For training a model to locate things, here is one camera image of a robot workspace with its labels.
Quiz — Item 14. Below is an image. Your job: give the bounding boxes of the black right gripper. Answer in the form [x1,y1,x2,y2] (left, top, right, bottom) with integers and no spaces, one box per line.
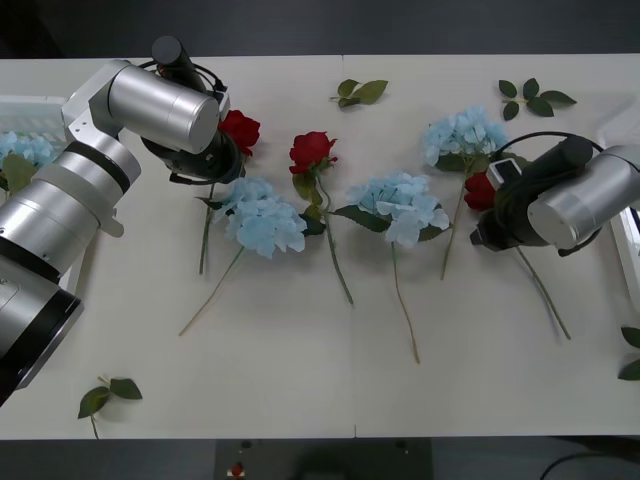
[469,205,531,252]

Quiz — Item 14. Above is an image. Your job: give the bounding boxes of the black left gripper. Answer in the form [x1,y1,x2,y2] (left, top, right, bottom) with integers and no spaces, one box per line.
[207,129,247,183]

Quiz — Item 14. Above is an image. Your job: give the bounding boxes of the red rose with green stem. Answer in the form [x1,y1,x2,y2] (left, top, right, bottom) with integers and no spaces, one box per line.
[288,130,355,306]
[194,109,262,275]
[463,172,572,341]

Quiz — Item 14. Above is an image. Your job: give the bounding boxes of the pale blue flower with stem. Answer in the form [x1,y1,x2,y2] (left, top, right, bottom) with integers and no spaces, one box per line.
[422,103,529,281]
[0,130,57,199]
[330,172,451,365]
[178,175,308,337]

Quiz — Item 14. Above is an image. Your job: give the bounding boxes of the dark robot base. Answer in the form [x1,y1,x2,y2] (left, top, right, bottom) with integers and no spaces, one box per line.
[214,438,434,480]

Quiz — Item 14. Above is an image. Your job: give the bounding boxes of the loose green leaf twig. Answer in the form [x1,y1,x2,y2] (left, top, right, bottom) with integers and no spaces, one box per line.
[329,78,390,109]
[498,77,578,122]
[77,374,144,440]
[617,325,640,382]

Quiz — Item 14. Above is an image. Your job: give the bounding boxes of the shallow white box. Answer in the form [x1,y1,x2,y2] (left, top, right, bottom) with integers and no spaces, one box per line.
[0,94,84,297]
[597,94,640,321]

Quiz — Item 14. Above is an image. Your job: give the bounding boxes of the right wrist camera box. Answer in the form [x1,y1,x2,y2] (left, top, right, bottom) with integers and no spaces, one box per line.
[487,157,524,192]

